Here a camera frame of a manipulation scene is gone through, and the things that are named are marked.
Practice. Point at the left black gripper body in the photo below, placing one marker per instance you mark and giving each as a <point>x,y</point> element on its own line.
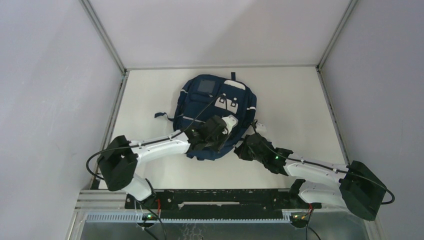
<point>214,143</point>

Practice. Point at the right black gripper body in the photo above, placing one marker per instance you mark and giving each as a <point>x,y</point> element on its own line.
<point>246,153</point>

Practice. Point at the navy blue backpack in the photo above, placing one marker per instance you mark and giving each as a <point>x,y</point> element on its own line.
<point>208,95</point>

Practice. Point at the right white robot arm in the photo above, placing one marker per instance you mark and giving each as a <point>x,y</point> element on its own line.
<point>351,186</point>

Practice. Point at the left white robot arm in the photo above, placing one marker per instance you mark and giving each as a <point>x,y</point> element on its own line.
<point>118,163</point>

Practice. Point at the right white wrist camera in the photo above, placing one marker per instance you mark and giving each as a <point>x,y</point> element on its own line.
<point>261,128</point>

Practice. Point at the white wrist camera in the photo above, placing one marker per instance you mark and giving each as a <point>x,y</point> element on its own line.
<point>231,121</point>
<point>261,128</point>

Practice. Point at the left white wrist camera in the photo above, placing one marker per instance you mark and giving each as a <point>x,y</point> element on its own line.
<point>231,121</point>

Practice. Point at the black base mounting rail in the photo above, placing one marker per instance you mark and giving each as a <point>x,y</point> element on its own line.
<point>226,203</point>

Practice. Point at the white slotted cable duct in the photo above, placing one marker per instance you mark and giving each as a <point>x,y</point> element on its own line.
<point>133,217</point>

